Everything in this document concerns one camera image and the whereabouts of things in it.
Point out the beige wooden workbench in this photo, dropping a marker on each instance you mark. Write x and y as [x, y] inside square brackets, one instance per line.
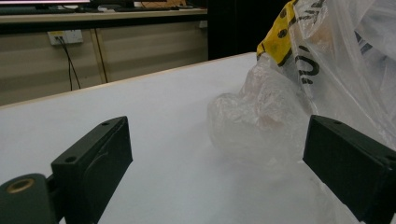
[140, 49]

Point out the white wall socket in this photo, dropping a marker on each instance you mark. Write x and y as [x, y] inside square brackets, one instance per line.
[67, 36]

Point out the clear plastic bag yellow print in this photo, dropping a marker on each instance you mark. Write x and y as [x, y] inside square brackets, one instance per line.
[274, 105]

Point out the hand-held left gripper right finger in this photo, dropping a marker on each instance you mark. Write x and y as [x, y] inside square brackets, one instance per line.
[348, 155]

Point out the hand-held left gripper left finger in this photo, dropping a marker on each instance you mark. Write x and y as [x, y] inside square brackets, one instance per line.
[93, 161]

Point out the computer monitor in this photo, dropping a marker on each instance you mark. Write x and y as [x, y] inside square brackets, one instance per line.
[40, 1]

